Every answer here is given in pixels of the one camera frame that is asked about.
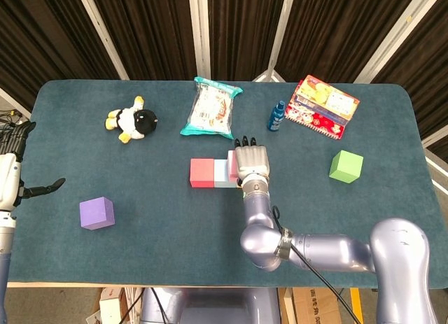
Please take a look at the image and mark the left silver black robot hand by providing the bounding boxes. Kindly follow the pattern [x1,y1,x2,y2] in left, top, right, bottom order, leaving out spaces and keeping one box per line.
[0,120,67,211]

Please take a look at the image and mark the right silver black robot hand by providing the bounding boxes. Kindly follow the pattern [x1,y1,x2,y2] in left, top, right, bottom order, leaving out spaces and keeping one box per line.
[233,134,271,187]

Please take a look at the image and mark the pink foam cube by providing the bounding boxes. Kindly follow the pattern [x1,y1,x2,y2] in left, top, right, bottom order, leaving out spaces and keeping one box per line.
[226,150,241,184]

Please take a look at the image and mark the light blue foam cube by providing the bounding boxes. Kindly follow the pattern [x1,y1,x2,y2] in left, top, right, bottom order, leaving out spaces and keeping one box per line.
[213,159,239,189]

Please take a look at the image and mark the red foam cube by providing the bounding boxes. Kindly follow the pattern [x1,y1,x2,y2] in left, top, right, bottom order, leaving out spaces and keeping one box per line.
[189,158,216,188]

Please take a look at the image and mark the purple foam cube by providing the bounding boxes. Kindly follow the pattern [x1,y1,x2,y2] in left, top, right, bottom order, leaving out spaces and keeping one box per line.
[78,196,116,231]

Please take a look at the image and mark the green foam cube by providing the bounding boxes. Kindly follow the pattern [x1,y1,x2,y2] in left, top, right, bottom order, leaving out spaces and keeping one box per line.
[328,149,365,184]

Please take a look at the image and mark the blue spray bottle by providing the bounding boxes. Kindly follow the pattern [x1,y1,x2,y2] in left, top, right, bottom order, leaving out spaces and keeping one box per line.
[267,100,286,132]

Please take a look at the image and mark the teal clear snack bag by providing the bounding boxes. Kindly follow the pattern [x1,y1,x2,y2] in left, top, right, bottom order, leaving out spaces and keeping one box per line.
[179,76,244,141]

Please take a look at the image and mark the red spiral notebook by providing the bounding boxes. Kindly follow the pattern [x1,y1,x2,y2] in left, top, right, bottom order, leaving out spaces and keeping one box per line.
[283,103,347,141]

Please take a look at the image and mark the yellow blue carton box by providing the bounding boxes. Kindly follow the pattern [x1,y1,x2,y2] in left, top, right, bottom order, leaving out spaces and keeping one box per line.
[292,74,361,124]

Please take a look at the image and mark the teal carpet table mat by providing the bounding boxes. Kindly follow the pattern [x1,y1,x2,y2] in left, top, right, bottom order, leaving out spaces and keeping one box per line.
[6,78,438,290]

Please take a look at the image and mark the black white penguin plush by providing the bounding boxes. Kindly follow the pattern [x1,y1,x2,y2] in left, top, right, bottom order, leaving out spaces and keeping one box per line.
[104,95,158,145]

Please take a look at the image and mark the dark brown curtain panel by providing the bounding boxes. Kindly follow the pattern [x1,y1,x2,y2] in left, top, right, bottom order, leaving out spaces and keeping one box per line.
[276,0,421,83]
[0,0,120,108]
[206,0,290,80]
[89,0,202,80]
[372,0,448,153]

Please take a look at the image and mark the grey-blue robot torso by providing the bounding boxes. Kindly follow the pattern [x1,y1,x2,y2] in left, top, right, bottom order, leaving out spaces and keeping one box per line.
[139,287,281,324]

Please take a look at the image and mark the white brown cardboard box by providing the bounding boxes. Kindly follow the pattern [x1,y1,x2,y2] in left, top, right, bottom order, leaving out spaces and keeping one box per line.
[85,287,129,324]

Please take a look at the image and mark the black yellow floor cables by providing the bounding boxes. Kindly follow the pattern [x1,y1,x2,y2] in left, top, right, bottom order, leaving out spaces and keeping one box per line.
[0,108,29,129]

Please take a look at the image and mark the white partition frame post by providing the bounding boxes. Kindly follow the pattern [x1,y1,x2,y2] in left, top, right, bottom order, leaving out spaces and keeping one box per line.
[188,0,211,80]
[353,0,431,84]
[0,87,32,119]
[251,0,298,83]
[421,124,448,148]
[75,0,130,80]

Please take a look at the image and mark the black velcro cable strap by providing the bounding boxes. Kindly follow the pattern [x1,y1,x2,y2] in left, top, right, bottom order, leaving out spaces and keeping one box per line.
[274,227,293,260]

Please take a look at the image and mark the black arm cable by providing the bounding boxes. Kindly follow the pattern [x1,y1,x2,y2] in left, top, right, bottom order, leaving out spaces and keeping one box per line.
[271,205,361,324]

